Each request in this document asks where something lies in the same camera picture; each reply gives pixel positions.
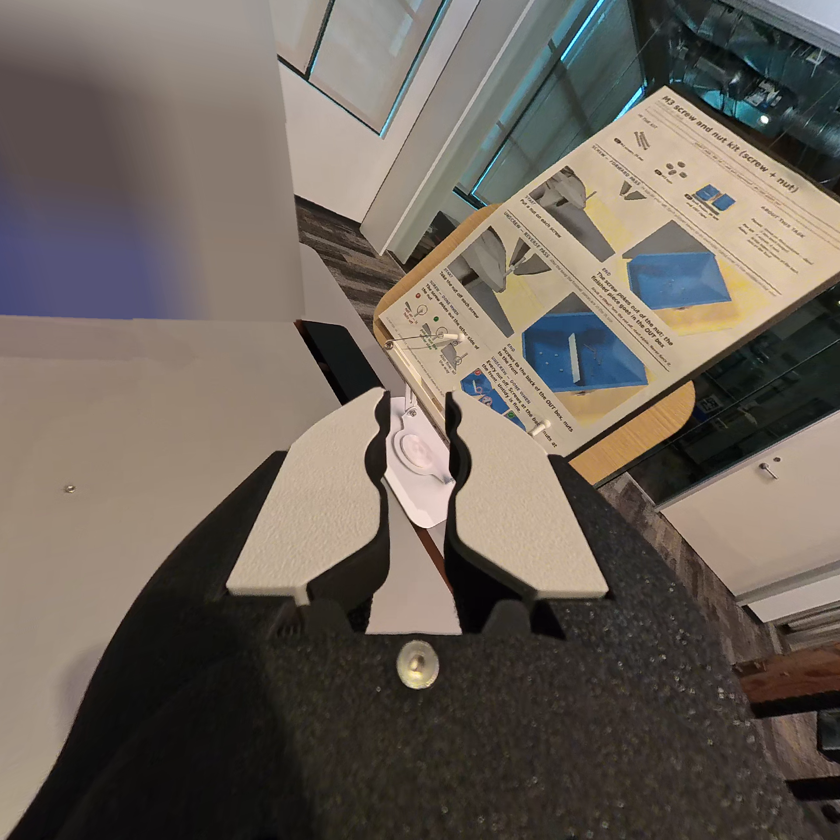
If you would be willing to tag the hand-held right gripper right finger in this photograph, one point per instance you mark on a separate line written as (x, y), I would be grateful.
(525, 518)

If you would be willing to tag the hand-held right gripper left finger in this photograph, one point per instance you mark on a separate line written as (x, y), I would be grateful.
(315, 512)

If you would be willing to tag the black table inlay panel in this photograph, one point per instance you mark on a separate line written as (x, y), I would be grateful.
(341, 361)

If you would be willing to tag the white low cabinet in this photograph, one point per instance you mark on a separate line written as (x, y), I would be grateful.
(754, 544)

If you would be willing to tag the printed instruction sheet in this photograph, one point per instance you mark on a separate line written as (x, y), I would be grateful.
(623, 262)

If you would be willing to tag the brown wooden table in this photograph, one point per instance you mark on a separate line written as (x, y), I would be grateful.
(787, 682)

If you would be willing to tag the glass partition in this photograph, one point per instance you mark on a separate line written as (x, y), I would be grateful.
(558, 98)

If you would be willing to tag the frosted glass window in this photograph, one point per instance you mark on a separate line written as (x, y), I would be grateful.
(354, 59)

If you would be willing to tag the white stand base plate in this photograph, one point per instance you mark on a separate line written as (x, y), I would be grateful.
(413, 459)

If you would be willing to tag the silver ventilation duct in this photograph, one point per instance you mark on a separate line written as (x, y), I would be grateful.
(741, 65)

